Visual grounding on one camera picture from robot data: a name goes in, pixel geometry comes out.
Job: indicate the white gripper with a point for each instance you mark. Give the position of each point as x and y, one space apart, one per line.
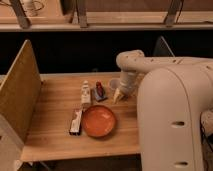
127 85

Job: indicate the white ceramic cup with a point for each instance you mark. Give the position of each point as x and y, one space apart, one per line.
113 84

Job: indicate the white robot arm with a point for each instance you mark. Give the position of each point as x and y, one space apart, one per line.
172 94

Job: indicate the orange ceramic bowl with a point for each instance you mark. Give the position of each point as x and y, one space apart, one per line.
98 121

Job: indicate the white cup on shelf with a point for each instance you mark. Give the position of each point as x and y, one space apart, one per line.
30 8

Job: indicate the red and blue toy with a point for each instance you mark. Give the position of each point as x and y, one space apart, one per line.
99 92

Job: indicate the white bottle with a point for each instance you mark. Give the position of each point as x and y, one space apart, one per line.
85 93

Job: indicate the dark snack bar packet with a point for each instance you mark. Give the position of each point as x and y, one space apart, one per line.
75 126

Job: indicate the right divider board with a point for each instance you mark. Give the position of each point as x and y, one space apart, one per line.
162 48

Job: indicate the left wooden divider board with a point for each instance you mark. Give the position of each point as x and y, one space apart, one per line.
19 91

